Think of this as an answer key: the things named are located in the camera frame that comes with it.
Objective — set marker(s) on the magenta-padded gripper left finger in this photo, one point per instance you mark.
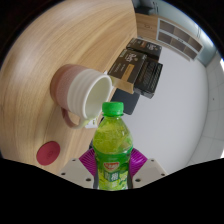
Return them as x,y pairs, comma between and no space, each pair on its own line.
75,173

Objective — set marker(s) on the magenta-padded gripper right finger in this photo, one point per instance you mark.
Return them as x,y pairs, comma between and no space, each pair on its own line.
150,171

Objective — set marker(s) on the green drink bottle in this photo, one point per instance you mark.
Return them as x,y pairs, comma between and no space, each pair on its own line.
112,150

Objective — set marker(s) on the flat round red coaster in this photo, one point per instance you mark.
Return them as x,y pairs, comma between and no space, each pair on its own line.
48,153

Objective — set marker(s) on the white and brown mug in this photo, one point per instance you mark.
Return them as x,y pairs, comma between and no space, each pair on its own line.
75,90

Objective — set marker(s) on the black ribbed box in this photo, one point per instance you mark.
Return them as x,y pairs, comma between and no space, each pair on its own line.
150,78

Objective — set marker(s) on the tan and black box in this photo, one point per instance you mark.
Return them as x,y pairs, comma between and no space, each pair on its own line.
125,68

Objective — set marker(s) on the dark printed box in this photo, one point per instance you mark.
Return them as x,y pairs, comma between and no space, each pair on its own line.
145,46

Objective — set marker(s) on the black sofa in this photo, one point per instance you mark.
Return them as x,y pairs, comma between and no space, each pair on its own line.
145,6

